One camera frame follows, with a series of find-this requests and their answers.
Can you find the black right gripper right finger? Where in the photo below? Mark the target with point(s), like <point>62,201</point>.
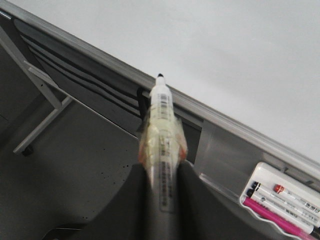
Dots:
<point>202,216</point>

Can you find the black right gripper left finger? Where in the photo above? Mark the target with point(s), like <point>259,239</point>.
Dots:
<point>123,218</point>

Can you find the white black-tipped whiteboard marker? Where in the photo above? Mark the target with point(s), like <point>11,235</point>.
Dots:
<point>163,146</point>

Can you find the white glossy whiteboard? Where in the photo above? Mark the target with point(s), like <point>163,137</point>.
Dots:
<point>249,66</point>

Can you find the black capped marker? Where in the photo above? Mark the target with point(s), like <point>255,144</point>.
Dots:
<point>303,213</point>
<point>280,210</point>

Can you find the white plastic marker tray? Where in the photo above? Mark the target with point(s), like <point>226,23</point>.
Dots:
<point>298,182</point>

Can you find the pink marker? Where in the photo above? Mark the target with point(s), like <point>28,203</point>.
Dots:
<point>283,224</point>

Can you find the red capped marker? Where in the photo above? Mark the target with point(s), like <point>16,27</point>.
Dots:
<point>306,204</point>

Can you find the grey metal stand frame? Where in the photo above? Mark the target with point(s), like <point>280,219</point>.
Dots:
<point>28,104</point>

